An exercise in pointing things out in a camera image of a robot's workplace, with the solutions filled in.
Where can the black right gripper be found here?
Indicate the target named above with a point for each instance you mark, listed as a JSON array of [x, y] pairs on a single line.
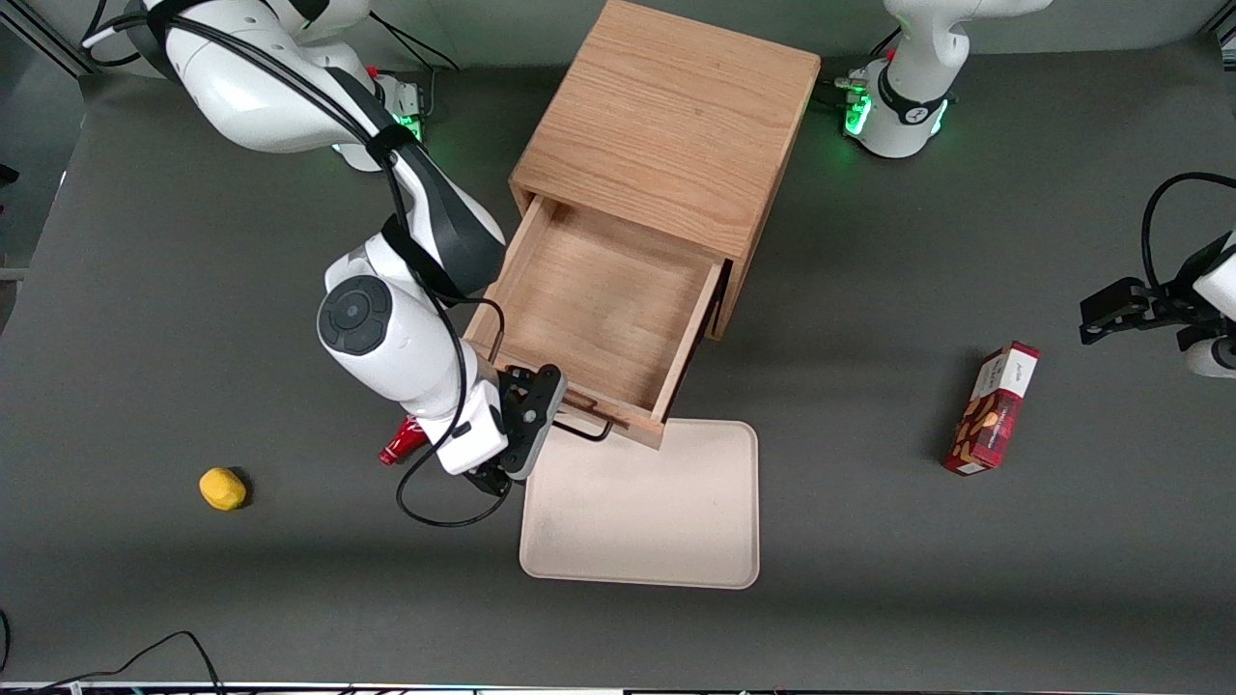
[[489, 475]]

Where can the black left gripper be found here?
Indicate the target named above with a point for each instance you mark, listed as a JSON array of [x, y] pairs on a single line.
[[1169, 298]]

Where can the wooden drawer with wide opening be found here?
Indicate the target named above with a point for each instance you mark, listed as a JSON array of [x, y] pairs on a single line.
[[599, 299]]

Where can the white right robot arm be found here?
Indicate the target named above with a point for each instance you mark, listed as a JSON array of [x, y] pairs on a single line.
[[396, 347]]

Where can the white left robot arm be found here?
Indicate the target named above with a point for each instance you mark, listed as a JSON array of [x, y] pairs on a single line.
[[908, 97]]

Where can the wooden drawer cabinet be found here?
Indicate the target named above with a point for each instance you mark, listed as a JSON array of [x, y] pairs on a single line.
[[676, 106]]

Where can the red cola bottle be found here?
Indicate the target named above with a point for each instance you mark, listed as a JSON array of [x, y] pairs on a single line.
[[401, 446]]

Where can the red snack box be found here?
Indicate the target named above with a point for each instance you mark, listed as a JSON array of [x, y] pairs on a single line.
[[995, 410]]

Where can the beige rectangular tray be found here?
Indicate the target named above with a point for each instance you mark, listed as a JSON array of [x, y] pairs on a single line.
[[639, 521]]

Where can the yellow lemon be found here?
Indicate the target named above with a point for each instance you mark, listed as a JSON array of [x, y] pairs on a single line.
[[222, 488]]

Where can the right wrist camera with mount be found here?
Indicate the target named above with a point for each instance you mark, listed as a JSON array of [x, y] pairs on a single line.
[[533, 449]]

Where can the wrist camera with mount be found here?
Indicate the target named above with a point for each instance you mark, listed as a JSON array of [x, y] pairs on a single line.
[[1212, 355], [533, 449]]

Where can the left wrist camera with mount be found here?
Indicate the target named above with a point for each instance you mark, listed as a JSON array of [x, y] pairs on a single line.
[[1212, 355]]

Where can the aluminium frame profile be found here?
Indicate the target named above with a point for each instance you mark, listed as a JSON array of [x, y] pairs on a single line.
[[39, 34]]

